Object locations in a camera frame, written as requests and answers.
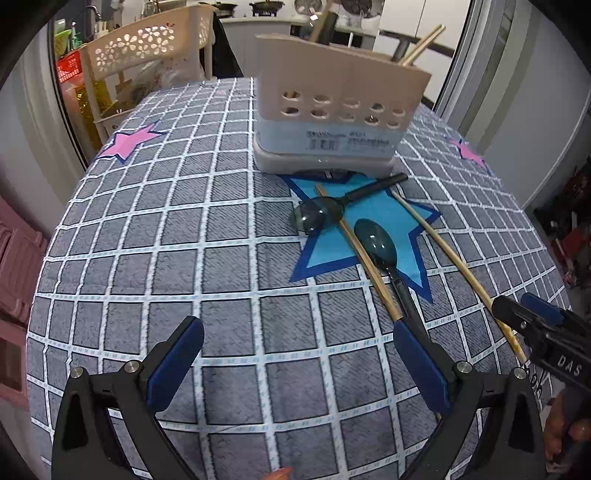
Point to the person's right hand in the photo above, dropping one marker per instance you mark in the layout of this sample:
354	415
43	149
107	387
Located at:
556	429

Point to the grey kitchen counter cabinet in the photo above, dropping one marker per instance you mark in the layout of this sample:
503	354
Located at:
244	55

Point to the grey checked star tablecloth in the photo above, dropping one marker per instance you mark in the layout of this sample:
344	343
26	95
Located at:
184	230

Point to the yellow oil bottle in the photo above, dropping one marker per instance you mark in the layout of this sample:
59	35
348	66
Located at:
92	108

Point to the wooden chopstick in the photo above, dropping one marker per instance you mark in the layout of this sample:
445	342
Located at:
457	265
321	21
415	54
427	41
364	258

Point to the beige perforated storage cart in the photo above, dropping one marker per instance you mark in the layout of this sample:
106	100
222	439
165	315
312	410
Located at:
138	50

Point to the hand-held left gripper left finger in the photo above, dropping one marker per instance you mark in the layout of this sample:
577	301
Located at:
178	364

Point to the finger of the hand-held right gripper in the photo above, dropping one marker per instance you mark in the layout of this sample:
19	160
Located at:
510	314
540	307

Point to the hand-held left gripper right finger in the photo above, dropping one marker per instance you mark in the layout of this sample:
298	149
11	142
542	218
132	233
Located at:
420	369

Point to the beige plastic utensil holder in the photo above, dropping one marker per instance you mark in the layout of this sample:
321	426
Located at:
323	74

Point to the black lidded pot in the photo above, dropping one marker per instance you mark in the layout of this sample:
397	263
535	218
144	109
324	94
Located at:
265	5

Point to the dark red clutter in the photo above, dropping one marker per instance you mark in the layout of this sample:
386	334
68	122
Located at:
572	194

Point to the pink plastic stool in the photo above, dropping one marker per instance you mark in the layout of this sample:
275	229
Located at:
18	258

